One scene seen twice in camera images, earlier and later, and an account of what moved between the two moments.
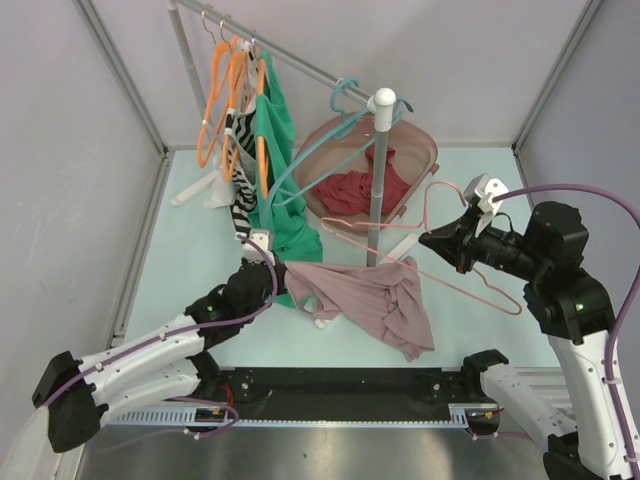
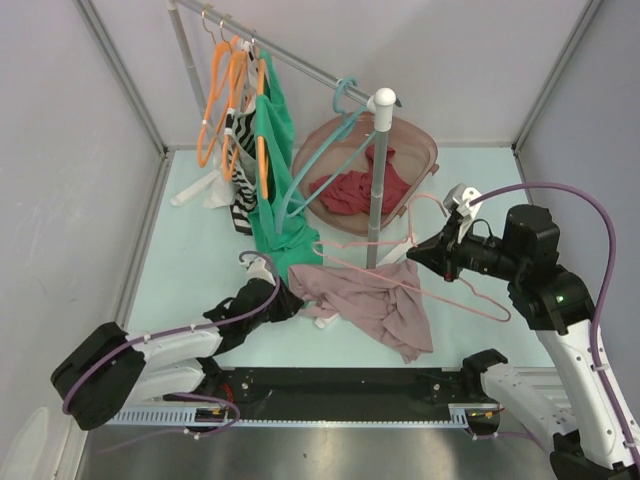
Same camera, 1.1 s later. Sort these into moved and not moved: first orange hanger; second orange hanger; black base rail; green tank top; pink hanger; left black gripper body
Moved: pink hanger; left black gripper body
Not moved: second orange hanger; black base rail; first orange hanger; green tank top
